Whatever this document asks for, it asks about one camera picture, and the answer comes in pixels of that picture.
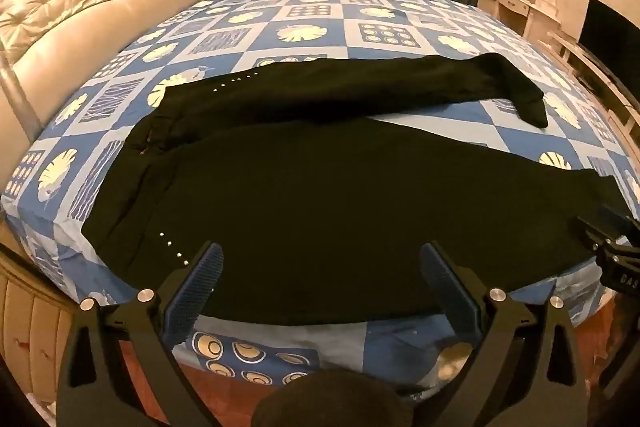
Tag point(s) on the cream padded bed frame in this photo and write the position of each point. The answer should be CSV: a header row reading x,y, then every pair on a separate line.
x,y
35,322

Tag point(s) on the blue patterned bedsheet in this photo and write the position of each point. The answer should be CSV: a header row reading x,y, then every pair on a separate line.
x,y
320,32

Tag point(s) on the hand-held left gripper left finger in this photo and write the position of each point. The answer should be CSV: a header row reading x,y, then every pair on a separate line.
x,y
192,287

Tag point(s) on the black television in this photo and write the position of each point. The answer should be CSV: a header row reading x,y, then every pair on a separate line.
x,y
607,32

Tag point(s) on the white dressing table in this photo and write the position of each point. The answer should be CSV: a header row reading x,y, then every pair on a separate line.
x,y
510,7

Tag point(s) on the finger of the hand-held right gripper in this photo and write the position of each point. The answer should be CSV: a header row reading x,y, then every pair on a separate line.
x,y
597,232
622,219

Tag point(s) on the white low tv bench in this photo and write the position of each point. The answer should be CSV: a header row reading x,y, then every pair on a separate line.
x,y
600,72

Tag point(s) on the black pants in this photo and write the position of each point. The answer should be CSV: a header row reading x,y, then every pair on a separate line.
x,y
300,207

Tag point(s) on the cream tufted headboard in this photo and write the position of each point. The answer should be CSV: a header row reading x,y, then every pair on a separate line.
x,y
100,7

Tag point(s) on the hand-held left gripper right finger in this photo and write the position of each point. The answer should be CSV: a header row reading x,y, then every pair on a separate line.
x,y
450,292

